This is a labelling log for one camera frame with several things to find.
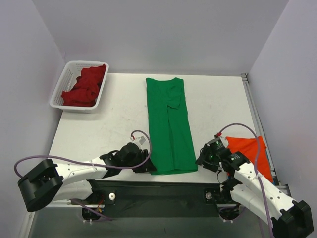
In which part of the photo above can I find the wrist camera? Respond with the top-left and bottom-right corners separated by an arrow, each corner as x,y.
130,135 -> 146,149
215,134 -> 229,147

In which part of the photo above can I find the white plastic basket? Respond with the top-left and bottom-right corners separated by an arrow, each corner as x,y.
50,60 -> 109,114

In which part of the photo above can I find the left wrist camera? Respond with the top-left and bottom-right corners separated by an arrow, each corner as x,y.
130,135 -> 146,149

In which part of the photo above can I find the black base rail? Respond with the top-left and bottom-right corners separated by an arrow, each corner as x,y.
70,179 -> 248,219

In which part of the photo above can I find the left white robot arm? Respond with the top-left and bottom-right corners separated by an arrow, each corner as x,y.
17,142 -> 157,212

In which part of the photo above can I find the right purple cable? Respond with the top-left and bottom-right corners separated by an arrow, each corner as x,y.
217,123 -> 274,238

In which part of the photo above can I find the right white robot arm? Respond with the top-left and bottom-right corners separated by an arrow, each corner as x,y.
196,138 -> 314,238

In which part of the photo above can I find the folded orange t shirt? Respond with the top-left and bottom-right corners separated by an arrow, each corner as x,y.
225,135 -> 274,183

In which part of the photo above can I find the aluminium frame rail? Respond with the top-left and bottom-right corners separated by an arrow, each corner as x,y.
18,73 -> 302,238

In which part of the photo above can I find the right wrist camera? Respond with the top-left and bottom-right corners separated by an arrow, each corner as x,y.
215,134 -> 229,147

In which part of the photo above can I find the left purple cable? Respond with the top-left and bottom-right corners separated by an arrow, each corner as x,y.
13,130 -> 152,221

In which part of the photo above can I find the green t shirt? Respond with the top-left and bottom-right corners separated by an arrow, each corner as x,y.
146,78 -> 198,175

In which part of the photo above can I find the purple cable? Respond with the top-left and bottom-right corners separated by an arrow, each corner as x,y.
13,130 -> 152,221
217,123 -> 274,238

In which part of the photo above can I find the dark red t shirt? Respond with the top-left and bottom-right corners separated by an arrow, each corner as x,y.
61,64 -> 106,107

